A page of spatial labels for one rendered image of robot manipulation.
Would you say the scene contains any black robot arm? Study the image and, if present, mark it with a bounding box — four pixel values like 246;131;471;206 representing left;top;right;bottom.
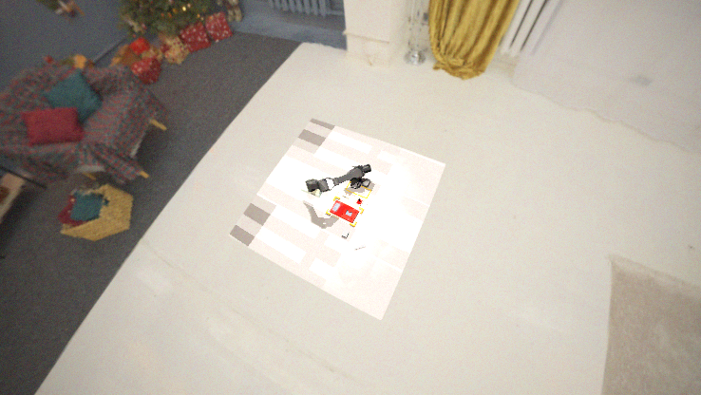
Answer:
305;164;371;193

